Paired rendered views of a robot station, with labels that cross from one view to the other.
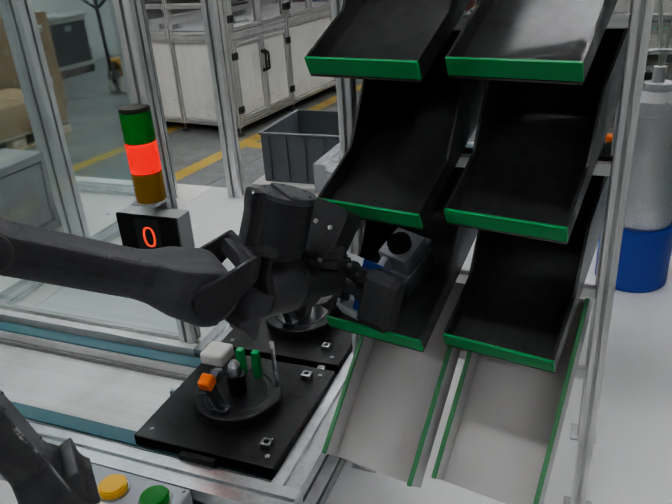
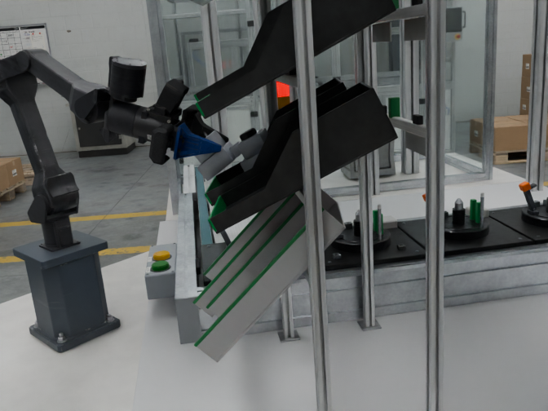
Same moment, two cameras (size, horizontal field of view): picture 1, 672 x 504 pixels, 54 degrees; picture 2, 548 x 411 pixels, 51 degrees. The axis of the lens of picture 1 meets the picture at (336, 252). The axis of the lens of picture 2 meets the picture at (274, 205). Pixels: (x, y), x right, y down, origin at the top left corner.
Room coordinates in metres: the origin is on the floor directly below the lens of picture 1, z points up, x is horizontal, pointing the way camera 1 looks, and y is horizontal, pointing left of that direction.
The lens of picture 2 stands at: (0.29, -0.93, 1.43)
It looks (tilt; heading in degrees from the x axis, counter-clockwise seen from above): 16 degrees down; 60
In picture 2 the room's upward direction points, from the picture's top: 4 degrees counter-clockwise
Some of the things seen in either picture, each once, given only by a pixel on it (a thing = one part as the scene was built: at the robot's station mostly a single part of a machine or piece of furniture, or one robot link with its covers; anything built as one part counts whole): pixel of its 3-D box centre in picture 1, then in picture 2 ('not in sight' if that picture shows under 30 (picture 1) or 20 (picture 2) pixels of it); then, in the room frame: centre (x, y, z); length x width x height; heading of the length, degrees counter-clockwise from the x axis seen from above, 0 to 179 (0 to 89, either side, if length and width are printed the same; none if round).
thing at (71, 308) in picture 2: not in sight; (68, 288); (0.48, 0.30, 0.96); 0.15 x 0.15 x 0.20; 15
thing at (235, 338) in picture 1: (300, 301); (360, 225); (1.11, 0.07, 1.01); 0.24 x 0.24 x 0.13; 67
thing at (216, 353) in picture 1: (218, 357); not in sight; (1.00, 0.22, 0.97); 0.05 x 0.05 x 0.04; 67
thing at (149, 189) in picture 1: (149, 185); (281, 106); (1.05, 0.30, 1.28); 0.05 x 0.05 x 0.05
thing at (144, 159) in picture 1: (143, 156); (280, 86); (1.05, 0.30, 1.33); 0.05 x 0.05 x 0.05
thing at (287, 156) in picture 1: (340, 147); not in sight; (3.00, -0.05, 0.73); 0.62 x 0.42 x 0.23; 67
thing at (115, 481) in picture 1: (113, 488); (161, 257); (0.71, 0.33, 0.96); 0.04 x 0.04 x 0.02
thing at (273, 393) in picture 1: (238, 396); not in sight; (0.87, 0.17, 0.98); 0.14 x 0.14 x 0.02
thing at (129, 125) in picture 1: (137, 126); not in sight; (1.05, 0.30, 1.38); 0.05 x 0.05 x 0.05
